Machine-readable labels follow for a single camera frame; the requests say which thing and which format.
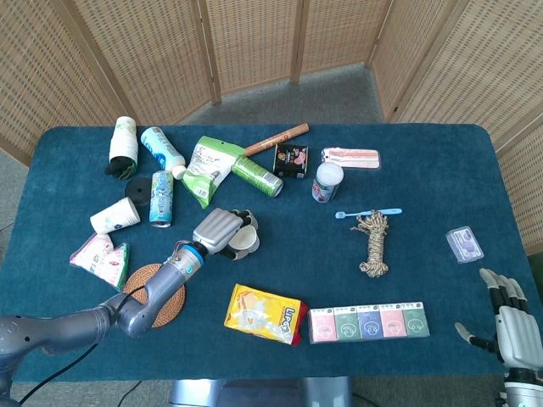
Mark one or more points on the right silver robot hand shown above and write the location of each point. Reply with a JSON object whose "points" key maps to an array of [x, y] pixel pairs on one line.
{"points": [[513, 335]]}

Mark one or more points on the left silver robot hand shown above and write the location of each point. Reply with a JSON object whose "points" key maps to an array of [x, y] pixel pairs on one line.
{"points": [[214, 231]]}

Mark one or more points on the plain white paper cup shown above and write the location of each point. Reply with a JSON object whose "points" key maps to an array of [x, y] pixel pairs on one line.
{"points": [[247, 239]]}

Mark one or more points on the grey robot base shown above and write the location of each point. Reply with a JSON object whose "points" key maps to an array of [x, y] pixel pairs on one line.
{"points": [[259, 392]]}

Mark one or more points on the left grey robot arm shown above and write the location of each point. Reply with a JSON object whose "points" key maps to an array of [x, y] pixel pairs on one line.
{"points": [[161, 288]]}

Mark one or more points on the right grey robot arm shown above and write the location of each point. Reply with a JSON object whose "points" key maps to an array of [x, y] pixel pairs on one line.
{"points": [[519, 390]]}

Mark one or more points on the black round disc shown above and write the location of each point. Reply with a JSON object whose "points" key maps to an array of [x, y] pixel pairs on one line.
{"points": [[138, 191]]}

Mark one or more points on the round woven rattan coaster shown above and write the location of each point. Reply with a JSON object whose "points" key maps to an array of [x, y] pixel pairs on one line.
{"points": [[169, 311]]}

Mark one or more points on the printed white paper cup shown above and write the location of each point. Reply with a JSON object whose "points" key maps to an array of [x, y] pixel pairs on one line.
{"points": [[113, 216]]}

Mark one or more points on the blue drink can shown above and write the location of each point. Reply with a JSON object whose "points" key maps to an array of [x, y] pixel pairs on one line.
{"points": [[161, 199]]}

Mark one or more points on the green white snack bag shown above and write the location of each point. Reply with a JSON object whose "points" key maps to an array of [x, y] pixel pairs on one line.
{"points": [[208, 167]]}

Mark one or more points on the green drink can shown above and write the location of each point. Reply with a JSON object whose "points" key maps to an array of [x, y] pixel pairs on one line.
{"points": [[256, 174]]}

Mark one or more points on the blue table cloth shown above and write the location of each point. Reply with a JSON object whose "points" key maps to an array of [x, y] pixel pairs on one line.
{"points": [[297, 271]]}

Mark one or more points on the yellow snack bag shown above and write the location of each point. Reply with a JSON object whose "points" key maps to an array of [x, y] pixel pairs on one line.
{"points": [[259, 313]]}

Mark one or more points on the blue white plastic bottle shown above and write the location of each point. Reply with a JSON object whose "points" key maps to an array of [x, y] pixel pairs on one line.
{"points": [[160, 147]]}

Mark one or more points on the clear purple card box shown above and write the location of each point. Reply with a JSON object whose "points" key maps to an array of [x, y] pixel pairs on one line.
{"points": [[465, 243]]}

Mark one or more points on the small black box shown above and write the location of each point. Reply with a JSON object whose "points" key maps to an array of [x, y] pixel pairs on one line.
{"points": [[290, 161]]}

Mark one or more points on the black green fabric piece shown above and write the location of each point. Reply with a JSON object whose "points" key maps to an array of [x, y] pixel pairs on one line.
{"points": [[121, 168]]}

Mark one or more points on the brown wooden stick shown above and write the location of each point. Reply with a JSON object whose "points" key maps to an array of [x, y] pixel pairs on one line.
{"points": [[278, 137]]}

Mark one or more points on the pink white snack bag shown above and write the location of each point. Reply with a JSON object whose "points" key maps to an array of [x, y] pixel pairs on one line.
{"points": [[102, 260]]}

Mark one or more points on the white lid purple can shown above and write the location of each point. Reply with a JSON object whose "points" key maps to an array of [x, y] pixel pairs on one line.
{"points": [[327, 180]]}

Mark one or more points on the multicolour tissue pack row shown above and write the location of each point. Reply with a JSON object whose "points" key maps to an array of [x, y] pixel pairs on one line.
{"points": [[369, 323]]}

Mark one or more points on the light blue toothbrush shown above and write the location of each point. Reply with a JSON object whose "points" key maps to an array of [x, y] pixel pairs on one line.
{"points": [[360, 213]]}

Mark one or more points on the pink blister pack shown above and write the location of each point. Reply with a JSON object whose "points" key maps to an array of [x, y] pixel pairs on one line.
{"points": [[352, 157]]}

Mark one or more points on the woven folding screen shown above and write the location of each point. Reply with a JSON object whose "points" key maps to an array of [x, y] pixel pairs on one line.
{"points": [[148, 55], [466, 63]]}

